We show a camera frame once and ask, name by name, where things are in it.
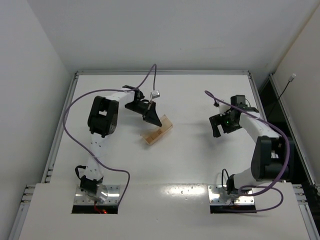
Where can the metal base plate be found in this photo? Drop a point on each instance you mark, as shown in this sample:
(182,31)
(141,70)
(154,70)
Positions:
(110,197)
(219,197)

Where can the wooden block tray box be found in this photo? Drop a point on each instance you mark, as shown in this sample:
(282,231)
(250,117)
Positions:
(152,136)

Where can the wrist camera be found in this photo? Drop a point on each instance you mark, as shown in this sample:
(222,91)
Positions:
(223,108)
(154,95)

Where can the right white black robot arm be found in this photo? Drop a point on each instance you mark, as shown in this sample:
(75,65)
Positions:
(273,156)

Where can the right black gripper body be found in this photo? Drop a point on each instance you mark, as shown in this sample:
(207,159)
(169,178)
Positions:
(217,121)

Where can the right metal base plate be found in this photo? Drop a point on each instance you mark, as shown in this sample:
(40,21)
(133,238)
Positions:
(219,197)

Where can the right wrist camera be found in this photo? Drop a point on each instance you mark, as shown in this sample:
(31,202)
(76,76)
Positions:
(223,108)

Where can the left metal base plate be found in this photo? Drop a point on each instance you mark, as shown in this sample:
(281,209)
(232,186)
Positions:
(110,197)

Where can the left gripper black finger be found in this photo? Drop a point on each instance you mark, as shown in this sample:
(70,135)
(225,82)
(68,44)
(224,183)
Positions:
(151,109)
(148,118)

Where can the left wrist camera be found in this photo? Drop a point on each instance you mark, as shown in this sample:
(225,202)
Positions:
(154,95)

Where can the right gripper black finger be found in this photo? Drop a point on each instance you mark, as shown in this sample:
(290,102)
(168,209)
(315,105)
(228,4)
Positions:
(221,130)
(215,121)

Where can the aluminium table frame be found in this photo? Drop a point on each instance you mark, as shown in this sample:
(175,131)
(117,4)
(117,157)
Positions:
(165,185)

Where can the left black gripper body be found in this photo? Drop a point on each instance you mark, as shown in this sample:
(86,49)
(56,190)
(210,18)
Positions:
(149,111)

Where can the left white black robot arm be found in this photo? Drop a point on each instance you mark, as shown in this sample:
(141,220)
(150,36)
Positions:
(102,123)

